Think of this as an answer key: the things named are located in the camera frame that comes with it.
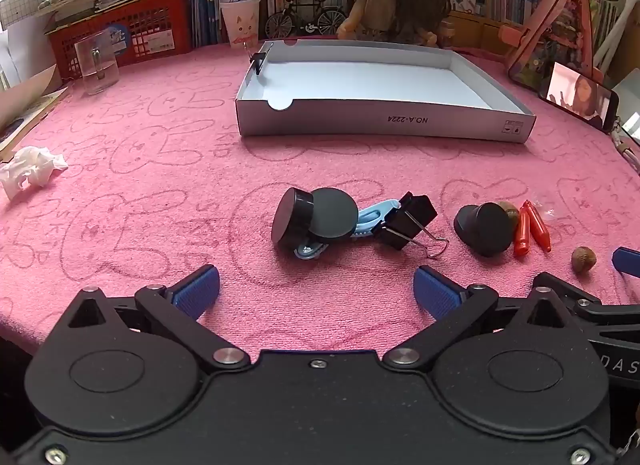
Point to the white plastic pipe rack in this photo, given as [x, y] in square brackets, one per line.
[616, 20]

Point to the miniature black bicycle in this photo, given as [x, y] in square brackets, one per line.
[305, 20]

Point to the small black binder clip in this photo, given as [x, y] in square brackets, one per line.
[259, 61]

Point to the large black binder clip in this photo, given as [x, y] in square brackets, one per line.
[407, 220]

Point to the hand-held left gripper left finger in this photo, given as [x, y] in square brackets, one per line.
[195, 290]

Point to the clear plastic piece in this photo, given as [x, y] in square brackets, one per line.
[549, 213]

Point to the black round cap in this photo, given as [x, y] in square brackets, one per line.
[290, 217]
[492, 230]
[334, 215]

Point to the orange plastic piece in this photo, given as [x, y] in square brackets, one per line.
[521, 235]
[539, 230]

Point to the small glass jar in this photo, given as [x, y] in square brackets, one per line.
[446, 34]

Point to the pink toy case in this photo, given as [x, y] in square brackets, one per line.
[555, 35]

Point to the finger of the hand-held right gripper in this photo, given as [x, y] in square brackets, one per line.
[627, 261]
[615, 315]

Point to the clear glass mug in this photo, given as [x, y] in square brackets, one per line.
[97, 67]

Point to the brown walnut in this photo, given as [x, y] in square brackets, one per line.
[584, 260]
[511, 212]

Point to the white grid board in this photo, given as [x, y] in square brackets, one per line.
[20, 10]

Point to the black smartphone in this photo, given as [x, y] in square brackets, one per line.
[580, 95]

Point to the grey cardboard box tray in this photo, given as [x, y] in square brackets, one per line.
[370, 80]

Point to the pink rabbit print cloth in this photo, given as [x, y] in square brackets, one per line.
[150, 195]

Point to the white paper cup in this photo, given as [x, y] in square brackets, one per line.
[241, 22]

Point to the wooden drawer box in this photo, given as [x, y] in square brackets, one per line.
[480, 30]

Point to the open paper notebook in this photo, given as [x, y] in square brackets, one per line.
[25, 100]

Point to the crumpled white tissue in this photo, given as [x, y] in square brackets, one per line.
[30, 167]

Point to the large red plastic basket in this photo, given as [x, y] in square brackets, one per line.
[150, 25]

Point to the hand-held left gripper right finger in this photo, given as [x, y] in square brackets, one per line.
[437, 292]

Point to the grey plastic folder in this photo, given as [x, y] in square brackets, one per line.
[631, 100]

